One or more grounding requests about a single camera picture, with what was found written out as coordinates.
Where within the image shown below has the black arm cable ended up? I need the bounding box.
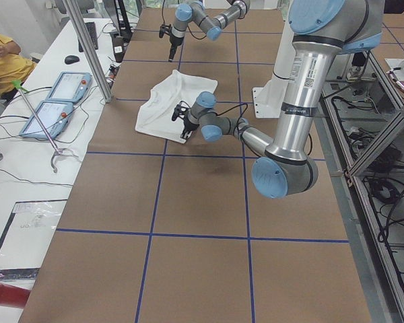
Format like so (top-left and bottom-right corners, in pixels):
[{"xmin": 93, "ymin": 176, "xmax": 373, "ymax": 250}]
[{"xmin": 213, "ymin": 102, "xmax": 313, "ymax": 159}]

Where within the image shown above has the metal reacher grabber tool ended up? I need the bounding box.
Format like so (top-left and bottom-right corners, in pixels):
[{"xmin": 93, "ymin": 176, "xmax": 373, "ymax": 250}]
[{"xmin": 12, "ymin": 79, "xmax": 80, "ymax": 173}]

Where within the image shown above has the red cylinder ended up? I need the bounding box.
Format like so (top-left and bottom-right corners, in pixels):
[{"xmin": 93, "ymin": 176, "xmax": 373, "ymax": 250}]
[{"xmin": 0, "ymin": 283, "xmax": 31, "ymax": 309}]

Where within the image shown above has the aluminium frame post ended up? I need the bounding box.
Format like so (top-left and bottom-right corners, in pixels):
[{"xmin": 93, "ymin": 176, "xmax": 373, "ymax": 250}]
[{"xmin": 63, "ymin": 0, "xmax": 112, "ymax": 103}]

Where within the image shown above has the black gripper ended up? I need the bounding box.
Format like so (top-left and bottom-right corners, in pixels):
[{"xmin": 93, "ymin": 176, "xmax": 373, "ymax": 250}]
[
  {"xmin": 168, "ymin": 35, "xmax": 184, "ymax": 63},
  {"xmin": 180, "ymin": 113, "xmax": 199, "ymax": 139}
]

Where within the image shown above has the person in yellow shirt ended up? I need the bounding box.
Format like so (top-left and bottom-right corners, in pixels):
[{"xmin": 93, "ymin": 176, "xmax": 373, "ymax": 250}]
[{"xmin": 0, "ymin": 34, "xmax": 36, "ymax": 102}]

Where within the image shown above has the black white device box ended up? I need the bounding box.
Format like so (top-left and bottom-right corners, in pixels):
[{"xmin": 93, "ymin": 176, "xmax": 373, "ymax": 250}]
[{"xmin": 110, "ymin": 32, "xmax": 125, "ymax": 63}]

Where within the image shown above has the black keyboard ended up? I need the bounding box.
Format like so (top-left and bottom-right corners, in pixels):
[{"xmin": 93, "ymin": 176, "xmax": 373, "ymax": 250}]
[{"xmin": 85, "ymin": 22, "xmax": 98, "ymax": 50}]

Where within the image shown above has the white camera post with base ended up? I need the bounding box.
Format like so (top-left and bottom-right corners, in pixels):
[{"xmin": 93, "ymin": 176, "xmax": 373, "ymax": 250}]
[{"xmin": 252, "ymin": 18, "xmax": 296, "ymax": 118}]

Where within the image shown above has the far blue teach pendant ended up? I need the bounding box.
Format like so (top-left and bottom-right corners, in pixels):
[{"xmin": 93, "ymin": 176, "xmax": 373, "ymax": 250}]
[{"xmin": 46, "ymin": 71, "xmax": 92, "ymax": 104}]

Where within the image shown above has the black pendant cable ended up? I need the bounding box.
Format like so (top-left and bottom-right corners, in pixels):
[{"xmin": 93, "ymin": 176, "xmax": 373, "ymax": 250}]
[{"xmin": 0, "ymin": 83, "xmax": 90, "ymax": 188}]

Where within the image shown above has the black computer mouse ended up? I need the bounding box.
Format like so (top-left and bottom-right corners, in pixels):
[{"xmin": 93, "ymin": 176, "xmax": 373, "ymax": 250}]
[{"xmin": 64, "ymin": 55, "xmax": 80, "ymax": 65}]

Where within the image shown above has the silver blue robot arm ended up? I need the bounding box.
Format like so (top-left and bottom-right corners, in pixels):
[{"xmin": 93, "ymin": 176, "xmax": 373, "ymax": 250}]
[
  {"xmin": 159, "ymin": 0, "xmax": 250, "ymax": 62},
  {"xmin": 172, "ymin": 1, "xmax": 384, "ymax": 199}
]

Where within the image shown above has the blue teach pendant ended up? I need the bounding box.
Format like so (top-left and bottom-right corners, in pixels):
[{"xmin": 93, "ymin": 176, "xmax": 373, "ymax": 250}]
[
  {"xmin": 46, "ymin": 71, "xmax": 92, "ymax": 104},
  {"xmin": 20, "ymin": 100, "xmax": 73, "ymax": 139}
]

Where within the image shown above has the clear plastic packaging bag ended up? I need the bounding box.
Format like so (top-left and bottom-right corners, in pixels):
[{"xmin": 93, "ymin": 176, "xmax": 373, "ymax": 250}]
[{"xmin": 0, "ymin": 199, "xmax": 67, "ymax": 281}]

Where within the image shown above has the white long-sleeve printed shirt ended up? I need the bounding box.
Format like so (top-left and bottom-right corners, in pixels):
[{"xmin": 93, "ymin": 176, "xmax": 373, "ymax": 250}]
[{"xmin": 135, "ymin": 69, "xmax": 218, "ymax": 143}]

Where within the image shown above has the near blue teach pendant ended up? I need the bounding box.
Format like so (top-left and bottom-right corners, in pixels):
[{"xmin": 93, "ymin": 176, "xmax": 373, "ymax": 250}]
[{"xmin": 20, "ymin": 100, "xmax": 73, "ymax": 139}]

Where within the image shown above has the near orange circuit board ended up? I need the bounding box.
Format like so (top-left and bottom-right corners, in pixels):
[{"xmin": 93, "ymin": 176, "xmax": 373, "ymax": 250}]
[{"xmin": 108, "ymin": 64, "xmax": 119, "ymax": 79}]

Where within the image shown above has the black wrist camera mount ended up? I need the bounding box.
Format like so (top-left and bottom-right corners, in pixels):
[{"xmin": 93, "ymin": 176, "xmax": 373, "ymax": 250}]
[
  {"xmin": 171, "ymin": 100, "xmax": 191, "ymax": 121},
  {"xmin": 159, "ymin": 24, "xmax": 172, "ymax": 38}
]

